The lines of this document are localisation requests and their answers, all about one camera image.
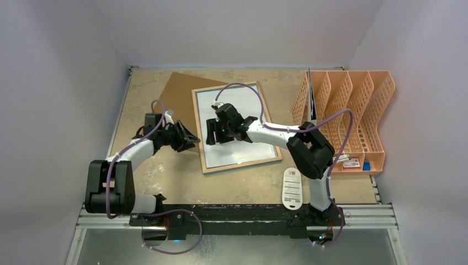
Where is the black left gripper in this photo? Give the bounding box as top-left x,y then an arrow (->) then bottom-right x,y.
158,120 -> 199,152

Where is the brown cardboard backing board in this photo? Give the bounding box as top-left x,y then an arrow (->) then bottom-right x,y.
159,72 -> 227,135

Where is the blue wooden picture frame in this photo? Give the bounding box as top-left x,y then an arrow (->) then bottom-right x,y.
192,81 -> 283,174

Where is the hot air balloon photo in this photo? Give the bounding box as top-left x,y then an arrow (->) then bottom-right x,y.
193,85 -> 278,168

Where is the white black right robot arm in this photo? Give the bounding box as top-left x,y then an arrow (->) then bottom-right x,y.
205,103 -> 335,225

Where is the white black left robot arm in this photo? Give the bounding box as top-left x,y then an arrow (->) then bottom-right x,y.
84,112 -> 200,226

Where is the white labelled remote tag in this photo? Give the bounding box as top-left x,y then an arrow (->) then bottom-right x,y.
281,167 -> 303,210

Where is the orange plastic file organizer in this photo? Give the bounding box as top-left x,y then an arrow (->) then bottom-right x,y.
291,71 -> 395,174

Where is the small red white box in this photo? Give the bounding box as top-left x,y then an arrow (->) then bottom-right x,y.
342,158 -> 361,170

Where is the small blue block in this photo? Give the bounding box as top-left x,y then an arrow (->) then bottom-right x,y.
363,161 -> 371,171

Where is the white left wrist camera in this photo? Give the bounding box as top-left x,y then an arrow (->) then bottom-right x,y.
164,110 -> 175,125

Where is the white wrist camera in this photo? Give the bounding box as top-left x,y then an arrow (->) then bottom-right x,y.
211,102 -> 224,110
164,110 -> 175,125

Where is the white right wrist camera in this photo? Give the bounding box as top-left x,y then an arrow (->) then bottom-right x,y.
211,102 -> 224,110

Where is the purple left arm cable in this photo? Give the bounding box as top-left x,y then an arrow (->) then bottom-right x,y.
105,99 -> 203,255

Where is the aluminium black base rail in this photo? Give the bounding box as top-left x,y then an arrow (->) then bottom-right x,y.
76,204 -> 398,242

